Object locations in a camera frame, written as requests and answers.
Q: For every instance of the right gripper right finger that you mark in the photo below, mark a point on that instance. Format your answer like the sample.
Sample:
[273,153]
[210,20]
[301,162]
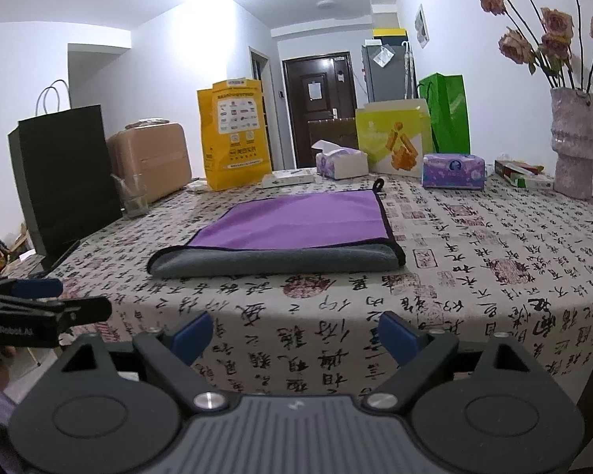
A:
[476,407]

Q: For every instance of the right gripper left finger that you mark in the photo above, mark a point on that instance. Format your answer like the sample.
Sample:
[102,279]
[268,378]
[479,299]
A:
[112,408]

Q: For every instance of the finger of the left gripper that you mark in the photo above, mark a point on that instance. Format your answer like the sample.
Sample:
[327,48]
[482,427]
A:
[33,288]
[88,310]

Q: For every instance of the purple and grey towel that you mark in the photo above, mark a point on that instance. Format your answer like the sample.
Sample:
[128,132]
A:
[317,233]

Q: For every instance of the floor clutter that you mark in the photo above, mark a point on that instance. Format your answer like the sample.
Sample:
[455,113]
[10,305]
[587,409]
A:
[19,258]

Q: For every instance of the black paper bag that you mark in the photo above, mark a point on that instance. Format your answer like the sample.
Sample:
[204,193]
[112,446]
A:
[63,175]

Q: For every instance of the clear glass cup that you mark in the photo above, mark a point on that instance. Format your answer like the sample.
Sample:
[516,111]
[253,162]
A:
[133,195]

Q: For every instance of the calligraphy print tablecloth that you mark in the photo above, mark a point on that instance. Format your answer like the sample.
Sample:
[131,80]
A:
[502,260]

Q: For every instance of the tan suitcase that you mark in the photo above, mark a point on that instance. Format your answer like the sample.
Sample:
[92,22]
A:
[156,154]

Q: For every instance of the yellow paper bag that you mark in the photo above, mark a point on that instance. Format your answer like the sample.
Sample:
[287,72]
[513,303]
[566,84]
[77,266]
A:
[234,141]

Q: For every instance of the red green flat box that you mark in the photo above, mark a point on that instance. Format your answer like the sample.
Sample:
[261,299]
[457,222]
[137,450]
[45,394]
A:
[523,176]

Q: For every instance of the purple tissue pack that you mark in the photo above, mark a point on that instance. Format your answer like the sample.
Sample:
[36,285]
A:
[453,170]

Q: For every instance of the white flat box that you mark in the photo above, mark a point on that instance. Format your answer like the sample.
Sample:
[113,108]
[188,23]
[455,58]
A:
[289,177]

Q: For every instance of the textured pink vase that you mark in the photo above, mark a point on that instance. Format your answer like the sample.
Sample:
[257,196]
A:
[572,141]

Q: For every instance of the open tissue box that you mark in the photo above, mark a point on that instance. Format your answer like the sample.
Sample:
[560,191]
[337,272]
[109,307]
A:
[339,163]

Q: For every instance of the brown cardboard box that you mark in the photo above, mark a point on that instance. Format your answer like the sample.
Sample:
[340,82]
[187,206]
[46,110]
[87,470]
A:
[341,132]

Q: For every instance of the green gift bag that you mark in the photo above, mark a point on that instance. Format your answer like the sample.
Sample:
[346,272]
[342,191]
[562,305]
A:
[445,97]

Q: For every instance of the dark brown door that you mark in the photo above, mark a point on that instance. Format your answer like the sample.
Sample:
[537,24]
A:
[319,88]

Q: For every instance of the grey refrigerator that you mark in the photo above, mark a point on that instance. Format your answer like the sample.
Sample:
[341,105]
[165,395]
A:
[389,74]

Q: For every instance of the yellow box on fridge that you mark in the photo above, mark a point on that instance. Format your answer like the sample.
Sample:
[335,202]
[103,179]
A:
[389,33]

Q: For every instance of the ceiling lamp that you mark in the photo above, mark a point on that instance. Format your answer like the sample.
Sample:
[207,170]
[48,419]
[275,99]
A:
[326,4]

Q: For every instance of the wall poster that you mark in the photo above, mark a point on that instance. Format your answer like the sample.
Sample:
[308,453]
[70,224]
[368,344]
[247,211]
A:
[420,27]

